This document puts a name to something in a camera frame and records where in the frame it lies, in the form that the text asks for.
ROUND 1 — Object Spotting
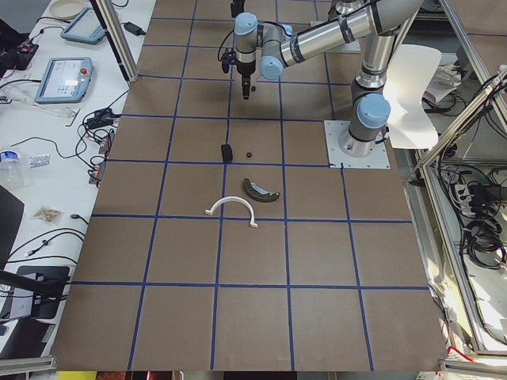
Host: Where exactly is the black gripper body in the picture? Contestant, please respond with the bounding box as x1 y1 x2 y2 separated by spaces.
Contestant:
230 0 244 17
220 48 256 92

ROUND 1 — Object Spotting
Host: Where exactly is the black brake pad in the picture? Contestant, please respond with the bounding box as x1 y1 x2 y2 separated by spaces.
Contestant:
220 144 234 163

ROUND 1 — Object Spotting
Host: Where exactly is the green brake shoe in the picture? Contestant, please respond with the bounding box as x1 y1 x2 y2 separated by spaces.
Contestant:
242 178 280 203

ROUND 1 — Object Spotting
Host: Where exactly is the black power adapter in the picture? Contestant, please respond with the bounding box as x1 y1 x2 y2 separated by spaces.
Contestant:
123 21 146 36

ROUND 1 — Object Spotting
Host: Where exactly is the white curved plastic part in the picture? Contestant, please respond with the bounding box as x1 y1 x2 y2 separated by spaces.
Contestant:
204 196 258 229

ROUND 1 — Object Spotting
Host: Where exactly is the blue teach pendant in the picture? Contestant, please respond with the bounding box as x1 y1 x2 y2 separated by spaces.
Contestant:
60 7 105 45
35 57 93 104

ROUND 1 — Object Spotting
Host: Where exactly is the white chair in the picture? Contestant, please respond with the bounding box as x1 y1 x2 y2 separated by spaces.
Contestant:
383 44 441 149

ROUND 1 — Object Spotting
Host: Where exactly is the beige plate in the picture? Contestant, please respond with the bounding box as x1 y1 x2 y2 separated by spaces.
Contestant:
49 0 87 21

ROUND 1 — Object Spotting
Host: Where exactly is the bag of small parts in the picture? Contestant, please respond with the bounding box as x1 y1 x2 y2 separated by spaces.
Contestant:
32 206 62 223

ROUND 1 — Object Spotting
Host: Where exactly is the clear plastic bottle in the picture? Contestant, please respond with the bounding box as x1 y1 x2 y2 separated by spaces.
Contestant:
1 150 24 190

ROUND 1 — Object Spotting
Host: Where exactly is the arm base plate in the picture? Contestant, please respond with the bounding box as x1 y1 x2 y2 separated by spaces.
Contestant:
324 120 391 169

